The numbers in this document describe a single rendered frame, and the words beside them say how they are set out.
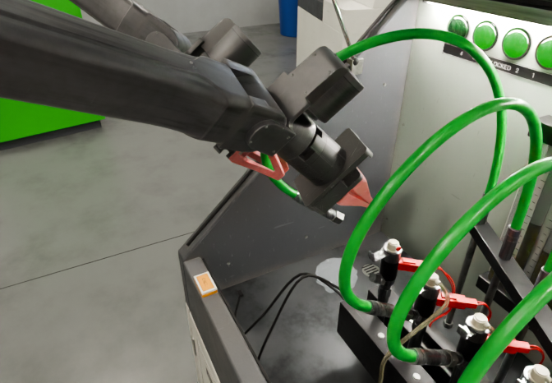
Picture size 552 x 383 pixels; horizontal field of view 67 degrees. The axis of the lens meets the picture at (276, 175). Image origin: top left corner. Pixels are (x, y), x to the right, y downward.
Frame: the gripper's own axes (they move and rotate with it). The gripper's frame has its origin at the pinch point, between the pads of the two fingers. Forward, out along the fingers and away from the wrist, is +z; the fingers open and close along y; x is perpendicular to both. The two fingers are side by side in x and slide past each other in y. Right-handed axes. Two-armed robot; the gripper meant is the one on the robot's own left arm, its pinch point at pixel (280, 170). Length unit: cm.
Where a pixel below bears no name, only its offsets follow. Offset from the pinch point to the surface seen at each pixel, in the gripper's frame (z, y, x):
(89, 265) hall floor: -23, 108, 158
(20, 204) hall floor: -85, 144, 203
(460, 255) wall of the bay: 41, 29, -6
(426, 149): 7.6, -13.9, -19.1
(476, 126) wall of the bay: 20.0, 25.8, -24.9
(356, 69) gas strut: -3.3, 29.0, -15.3
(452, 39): 2.3, 3.4, -29.2
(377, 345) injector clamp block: 30.7, -1.9, 7.3
